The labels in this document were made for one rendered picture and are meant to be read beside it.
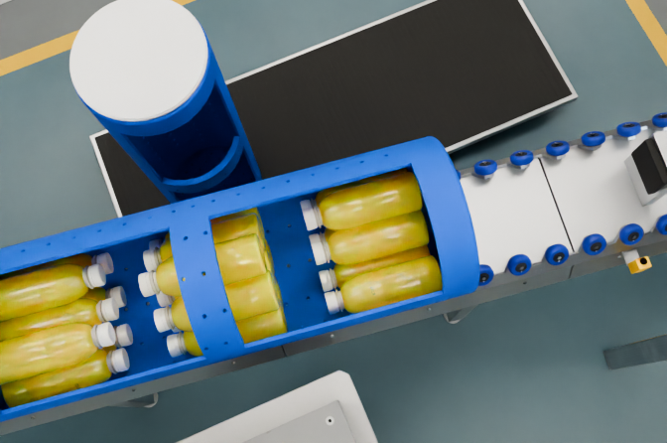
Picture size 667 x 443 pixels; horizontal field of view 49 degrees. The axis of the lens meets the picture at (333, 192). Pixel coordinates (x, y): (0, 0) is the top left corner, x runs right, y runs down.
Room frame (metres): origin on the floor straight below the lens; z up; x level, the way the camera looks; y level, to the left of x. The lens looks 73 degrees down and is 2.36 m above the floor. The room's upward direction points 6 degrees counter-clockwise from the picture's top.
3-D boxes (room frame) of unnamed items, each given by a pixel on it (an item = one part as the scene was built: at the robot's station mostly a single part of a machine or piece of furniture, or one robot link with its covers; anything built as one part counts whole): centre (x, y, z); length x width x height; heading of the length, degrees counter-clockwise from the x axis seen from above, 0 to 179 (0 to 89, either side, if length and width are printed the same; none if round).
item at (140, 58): (0.73, 0.36, 1.03); 0.28 x 0.28 x 0.01
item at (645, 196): (0.39, -0.60, 1.00); 0.10 x 0.04 x 0.15; 9
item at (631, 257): (0.25, -0.58, 0.92); 0.08 x 0.03 x 0.05; 9
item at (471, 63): (0.93, -0.02, 0.07); 1.50 x 0.52 x 0.15; 108
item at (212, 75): (0.73, 0.36, 0.59); 0.28 x 0.28 x 0.88
